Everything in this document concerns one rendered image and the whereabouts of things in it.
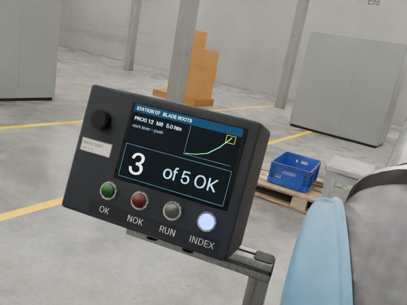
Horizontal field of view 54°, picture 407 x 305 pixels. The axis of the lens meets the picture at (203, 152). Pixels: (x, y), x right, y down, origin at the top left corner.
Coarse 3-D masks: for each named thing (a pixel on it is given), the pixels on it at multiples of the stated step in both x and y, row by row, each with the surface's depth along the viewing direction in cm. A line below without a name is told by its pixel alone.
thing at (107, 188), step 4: (104, 184) 57; (108, 184) 56; (112, 184) 56; (104, 188) 56; (108, 188) 56; (112, 188) 56; (116, 188) 56; (100, 192) 57; (104, 192) 56; (108, 192) 56; (112, 192) 56; (116, 192) 56; (104, 196) 56; (108, 196) 56; (112, 196) 56
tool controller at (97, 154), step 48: (96, 96) 58; (144, 96) 56; (96, 144) 58; (144, 144) 55; (192, 144) 54; (240, 144) 52; (96, 192) 57; (192, 192) 53; (240, 192) 52; (192, 240) 53; (240, 240) 60
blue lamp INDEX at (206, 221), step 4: (204, 212) 52; (208, 212) 52; (200, 216) 52; (204, 216) 52; (208, 216) 52; (212, 216) 52; (200, 220) 52; (204, 220) 52; (208, 220) 52; (212, 220) 52; (216, 220) 52; (200, 224) 52; (204, 224) 52; (208, 224) 52; (212, 224) 52; (216, 224) 52; (200, 228) 52; (204, 228) 52; (208, 228) 52; (212, 228) 52
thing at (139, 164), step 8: (128, 144) 56; (128, 152) 56; (136, 152) 56; (144, 152) 55; (152, 152) 55; (128, 160) 56; (136, 160) 56; (144, 160) 55; (152, 160) 55; (120, 168) 56; (128, 168) 56; (136, 168) 56; (144, 168) 55; (152, 168) 55; (120, 176) 56; (128, 176) 56; (136, 176) 56; (144, 176) 55
